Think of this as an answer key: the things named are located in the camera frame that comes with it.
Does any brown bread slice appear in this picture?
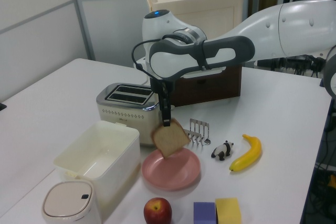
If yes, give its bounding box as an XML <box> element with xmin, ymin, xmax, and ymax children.
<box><xmin>150</xmin><ymin>118</ymin><xmax>191</xmax><ymax>159</ymax></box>

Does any cream and chrome toaster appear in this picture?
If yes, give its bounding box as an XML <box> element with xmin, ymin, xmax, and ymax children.
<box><xmin>96</xmin><ymin>82</ymin><xmax>161</xmax><ymax>146</ymax></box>

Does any white plastic container box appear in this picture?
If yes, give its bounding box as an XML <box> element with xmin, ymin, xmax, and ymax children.
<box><xmin>53</xmin><ymin>120</ymin><xmax>141</xmax><ymax>209</ymax></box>

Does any small white lidded bin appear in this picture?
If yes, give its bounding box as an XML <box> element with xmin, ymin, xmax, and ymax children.
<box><xmin>41</xmin><ymin>180</ymin><xmax>102</xmax><ymax>224</ymax></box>

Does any white oven with handle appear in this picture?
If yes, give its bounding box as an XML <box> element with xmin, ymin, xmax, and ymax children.
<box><xmin>141</xmin><ymin>56</ymin><xmax>243</xmax><ymax>108</ymax></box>

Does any black cable bundle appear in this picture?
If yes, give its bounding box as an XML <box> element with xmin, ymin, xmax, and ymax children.
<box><xmin>258</xmin><ymin>55</ymin><xmax>326</xmax><ymax>78</ymax></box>

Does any cream plastic cabinet with handle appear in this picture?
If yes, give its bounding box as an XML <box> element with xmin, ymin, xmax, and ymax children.
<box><xmin>145</xmin><ymin>0</ymin><xmax>244</xmax><ymax>38</ymax></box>

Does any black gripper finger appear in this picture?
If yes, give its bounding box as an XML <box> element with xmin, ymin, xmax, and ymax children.
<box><xmin>157</xmin><ymin>93</ymin><xmax>172</xmax><ymax>128</ymax></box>

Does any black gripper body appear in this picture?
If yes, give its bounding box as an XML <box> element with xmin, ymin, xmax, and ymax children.
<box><xmin>150</xmin><ymin>76</ymin><xmax>176</xmax><ymax>98</ymax></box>

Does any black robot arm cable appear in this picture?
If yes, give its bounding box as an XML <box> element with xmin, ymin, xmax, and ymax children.
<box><xmin>131</xmin><ymin>34</ymin><xmax>211</xmax><ymax>77</ymax></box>

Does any pink plate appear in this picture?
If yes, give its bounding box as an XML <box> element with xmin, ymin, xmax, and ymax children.
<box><xmin>141</xmin><ymin>147</ymin><xmax>202</xmax><ymax>192</ymax></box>

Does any purple cube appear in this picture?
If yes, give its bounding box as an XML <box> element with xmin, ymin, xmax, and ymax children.
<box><xmin>193</xmin><ymin>201</ymin><xmax>217</xmax><ymax>224</ymax></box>

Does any red apple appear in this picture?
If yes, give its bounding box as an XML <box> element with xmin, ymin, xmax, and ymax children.
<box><xmin>143</xmin><ymin>197</ymin><xmax>173</xmax><ymax>224</ymax></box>

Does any yellow banana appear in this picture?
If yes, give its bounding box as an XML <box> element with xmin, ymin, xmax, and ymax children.
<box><xmin>229</xmin><ymin>134</ymin><xmax>263</xmax><ymax>173</ymax></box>

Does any black and white panda toy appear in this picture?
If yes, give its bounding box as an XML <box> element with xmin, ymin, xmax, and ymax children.
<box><xmin>211</xmin><ymin>141</ymin><xmax>235</xmax><ymax>161</ymax></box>

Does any yellow cube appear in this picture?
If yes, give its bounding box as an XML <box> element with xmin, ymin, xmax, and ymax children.
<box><xmin>215</xmin><ymin>197</ymin><xmax>242</xmax><ymax>224</ymax></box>

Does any metal toast rack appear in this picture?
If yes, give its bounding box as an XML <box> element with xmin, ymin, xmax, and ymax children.
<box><xmin>183</xmin><ymin>118</ymin><xmax>212</xmax><ymax>146</ymax></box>

